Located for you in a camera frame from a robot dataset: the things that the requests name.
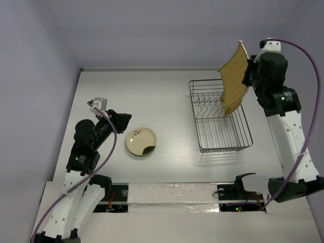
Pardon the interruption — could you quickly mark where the cream plate with black mark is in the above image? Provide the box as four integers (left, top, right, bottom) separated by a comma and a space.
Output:
126, 127, 157, 157

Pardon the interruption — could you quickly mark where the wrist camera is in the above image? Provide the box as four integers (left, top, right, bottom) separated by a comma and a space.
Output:
259, 38, 281, 53
89, 97, 107, 111

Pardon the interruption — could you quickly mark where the wire dish rack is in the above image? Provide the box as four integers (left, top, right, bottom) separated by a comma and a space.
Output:
189, 79, 253, 154

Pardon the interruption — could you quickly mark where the square bamboo tray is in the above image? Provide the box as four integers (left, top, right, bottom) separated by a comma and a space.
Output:
218, 40, 249, 117

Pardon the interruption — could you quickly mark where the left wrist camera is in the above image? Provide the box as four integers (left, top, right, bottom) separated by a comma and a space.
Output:
89, 97, 107, 111

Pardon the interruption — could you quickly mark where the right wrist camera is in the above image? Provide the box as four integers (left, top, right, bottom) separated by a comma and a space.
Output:
259, 38, 281, 53

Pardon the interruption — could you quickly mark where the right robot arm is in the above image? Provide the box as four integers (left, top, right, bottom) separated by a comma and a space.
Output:
242, 52, 323, 203

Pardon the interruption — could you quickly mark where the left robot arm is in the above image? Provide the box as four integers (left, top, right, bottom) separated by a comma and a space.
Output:
30, 108, 132, 242

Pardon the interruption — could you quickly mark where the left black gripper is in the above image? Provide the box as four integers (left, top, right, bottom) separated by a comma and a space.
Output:
92, 109, 131, 149

